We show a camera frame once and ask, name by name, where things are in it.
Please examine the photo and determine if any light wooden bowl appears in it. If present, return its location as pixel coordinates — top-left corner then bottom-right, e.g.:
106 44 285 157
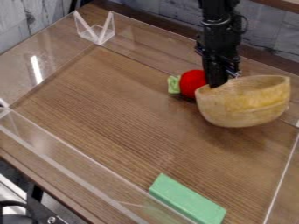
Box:
194 75 291 128

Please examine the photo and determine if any black cable bottom left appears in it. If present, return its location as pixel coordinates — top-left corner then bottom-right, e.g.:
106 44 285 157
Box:
0 200 36 224

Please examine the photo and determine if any clear acrylic front wall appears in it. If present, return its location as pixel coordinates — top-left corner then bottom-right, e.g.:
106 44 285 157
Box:
0 108 194 224

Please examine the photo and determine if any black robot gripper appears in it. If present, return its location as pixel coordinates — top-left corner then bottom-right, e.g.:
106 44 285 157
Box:
194 17 243 88

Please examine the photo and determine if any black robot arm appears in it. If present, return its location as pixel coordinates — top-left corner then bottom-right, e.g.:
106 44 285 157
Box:
194 0 248 88

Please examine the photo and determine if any clear acrylic corner bracket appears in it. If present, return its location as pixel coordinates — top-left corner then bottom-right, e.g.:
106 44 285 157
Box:
73 10 114 46

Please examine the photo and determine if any black table leg bracket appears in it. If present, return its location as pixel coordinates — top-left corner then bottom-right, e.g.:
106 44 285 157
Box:
26 182 77 224

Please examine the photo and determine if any green rectangular block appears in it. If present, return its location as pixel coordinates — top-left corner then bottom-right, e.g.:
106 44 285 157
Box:
149 173 227 224

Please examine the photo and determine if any red plush strawberry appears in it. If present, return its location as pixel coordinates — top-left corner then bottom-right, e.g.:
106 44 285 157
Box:
166 70 207 99

